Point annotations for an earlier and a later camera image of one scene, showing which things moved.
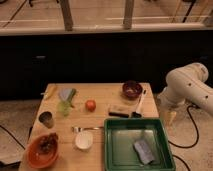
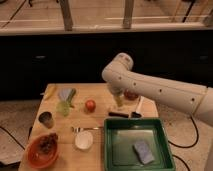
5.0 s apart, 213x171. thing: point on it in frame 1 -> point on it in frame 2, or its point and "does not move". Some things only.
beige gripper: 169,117 -> 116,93
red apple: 90,105 does not move
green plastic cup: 64,106 does not move
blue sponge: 143,151 does not move
